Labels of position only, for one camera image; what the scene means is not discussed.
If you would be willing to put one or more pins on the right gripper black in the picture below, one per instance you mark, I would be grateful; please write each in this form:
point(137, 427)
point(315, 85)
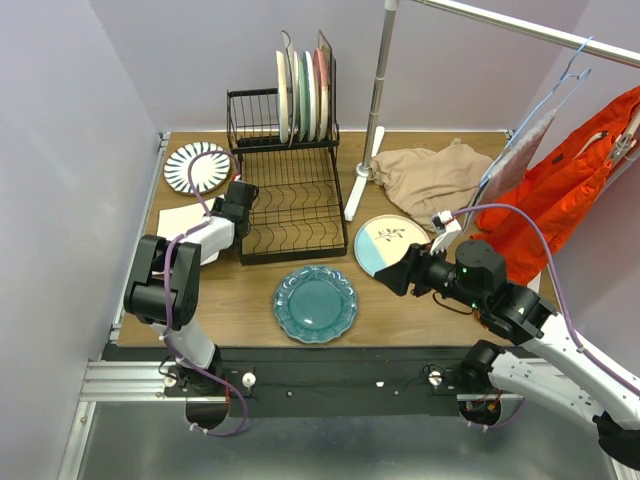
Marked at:
point(397, 275)

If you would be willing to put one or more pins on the cream blue leaf plate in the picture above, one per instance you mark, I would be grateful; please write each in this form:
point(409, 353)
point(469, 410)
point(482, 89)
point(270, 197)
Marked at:
point(383, 241)

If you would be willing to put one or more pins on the teal scalloped plate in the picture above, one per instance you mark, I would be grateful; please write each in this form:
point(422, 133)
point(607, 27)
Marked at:
point(315, 304)

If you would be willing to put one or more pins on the white blue striped plate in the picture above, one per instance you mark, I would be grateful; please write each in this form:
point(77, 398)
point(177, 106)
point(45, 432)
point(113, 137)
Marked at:
point(209, 171)

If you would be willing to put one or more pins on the large white black-rimmed plate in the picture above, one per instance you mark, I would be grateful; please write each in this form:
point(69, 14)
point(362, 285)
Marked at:
point(172, 222)

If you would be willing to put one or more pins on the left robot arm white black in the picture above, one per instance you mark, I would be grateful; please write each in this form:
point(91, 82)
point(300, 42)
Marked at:
point(163, 287)

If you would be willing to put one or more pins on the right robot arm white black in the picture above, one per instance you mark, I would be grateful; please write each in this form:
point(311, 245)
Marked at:
point(592, 388)

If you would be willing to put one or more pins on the silver clothes rack stand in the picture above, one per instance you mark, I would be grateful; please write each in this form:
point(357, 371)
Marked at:
point(375, 133)

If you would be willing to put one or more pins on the beige cloth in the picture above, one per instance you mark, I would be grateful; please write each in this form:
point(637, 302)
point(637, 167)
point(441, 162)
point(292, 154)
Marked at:
point(422, 182)

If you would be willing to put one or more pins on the grey cloth on hanger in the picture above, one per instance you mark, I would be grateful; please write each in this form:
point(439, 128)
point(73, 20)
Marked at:
point(508, 172)

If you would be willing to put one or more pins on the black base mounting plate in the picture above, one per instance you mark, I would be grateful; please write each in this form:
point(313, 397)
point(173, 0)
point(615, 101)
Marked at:
point(341, 382)

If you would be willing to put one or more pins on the orange garment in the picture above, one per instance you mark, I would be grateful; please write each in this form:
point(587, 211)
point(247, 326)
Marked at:
point(557, 193)

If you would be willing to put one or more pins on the pink plate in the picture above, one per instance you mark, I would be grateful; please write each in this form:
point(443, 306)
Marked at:
point(321, 67)

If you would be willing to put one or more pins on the mint green plate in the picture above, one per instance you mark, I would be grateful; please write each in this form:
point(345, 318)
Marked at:
point(304, 99)

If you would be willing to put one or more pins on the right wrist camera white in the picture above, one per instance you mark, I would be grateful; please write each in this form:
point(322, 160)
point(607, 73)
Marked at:
point(447, 229)

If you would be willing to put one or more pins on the black wire dish rack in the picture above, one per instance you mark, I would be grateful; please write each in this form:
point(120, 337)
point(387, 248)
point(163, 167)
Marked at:
point(298, 211)

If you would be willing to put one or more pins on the blue wire hanger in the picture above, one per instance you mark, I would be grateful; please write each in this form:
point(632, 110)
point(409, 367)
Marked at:
point(566, 85)

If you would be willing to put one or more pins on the aluminium rail frame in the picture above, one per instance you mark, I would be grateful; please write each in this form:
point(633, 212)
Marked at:
point(128, 376)

